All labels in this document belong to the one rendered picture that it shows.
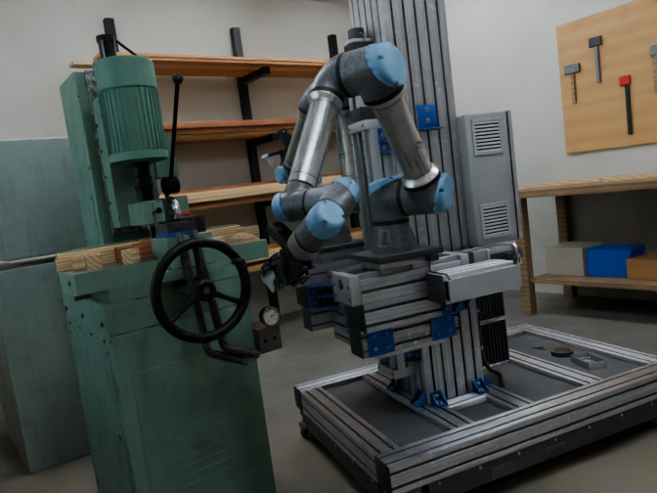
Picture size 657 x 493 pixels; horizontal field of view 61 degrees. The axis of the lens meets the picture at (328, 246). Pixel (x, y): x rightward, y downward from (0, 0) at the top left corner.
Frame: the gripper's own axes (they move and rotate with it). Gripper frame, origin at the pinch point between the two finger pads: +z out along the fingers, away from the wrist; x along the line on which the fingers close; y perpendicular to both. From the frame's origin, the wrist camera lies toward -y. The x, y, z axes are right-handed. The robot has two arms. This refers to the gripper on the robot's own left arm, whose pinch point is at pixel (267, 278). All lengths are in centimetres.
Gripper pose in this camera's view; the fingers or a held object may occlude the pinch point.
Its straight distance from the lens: 147.4
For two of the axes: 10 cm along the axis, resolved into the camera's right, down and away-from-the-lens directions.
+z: -4.5, 4.8, 7.5
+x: 8.0, -1.7, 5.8
